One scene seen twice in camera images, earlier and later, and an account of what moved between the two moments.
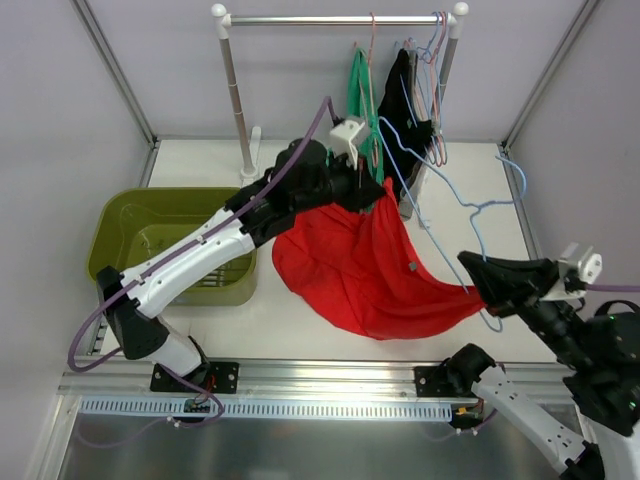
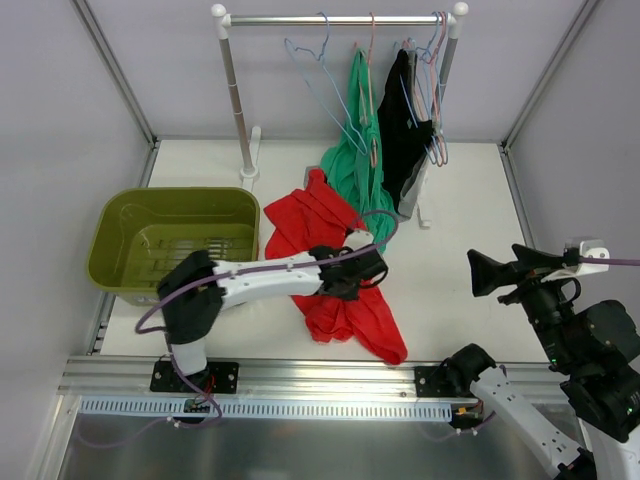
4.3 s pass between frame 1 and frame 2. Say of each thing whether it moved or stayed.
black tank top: stayed
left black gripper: moved
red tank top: moved
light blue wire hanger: moved
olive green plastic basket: stayed
